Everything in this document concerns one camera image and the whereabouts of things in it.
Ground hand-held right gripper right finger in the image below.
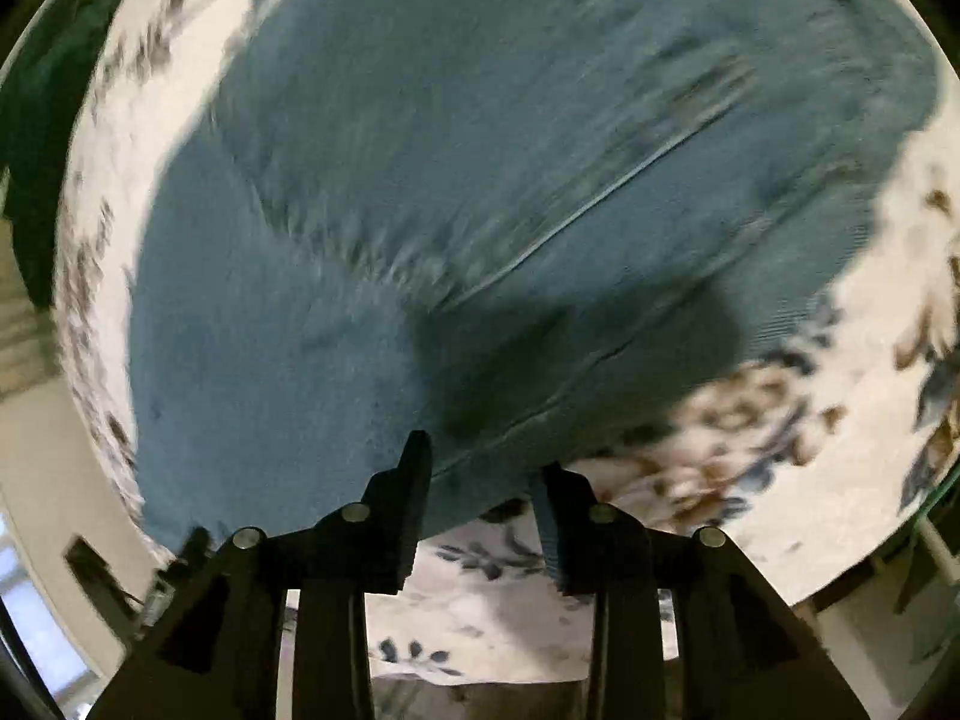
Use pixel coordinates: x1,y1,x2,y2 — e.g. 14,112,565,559
540,461,871,720

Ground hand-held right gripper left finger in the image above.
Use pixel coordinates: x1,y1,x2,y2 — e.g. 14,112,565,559
88,431,434,720

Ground blue denim pants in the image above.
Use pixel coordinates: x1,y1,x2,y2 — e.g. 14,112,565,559
127,0,942,541

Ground white floral blanket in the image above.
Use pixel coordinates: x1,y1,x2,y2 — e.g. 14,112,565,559
56,0,960,683

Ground dark green cloth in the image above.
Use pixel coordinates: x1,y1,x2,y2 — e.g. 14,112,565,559
0,0,128,308

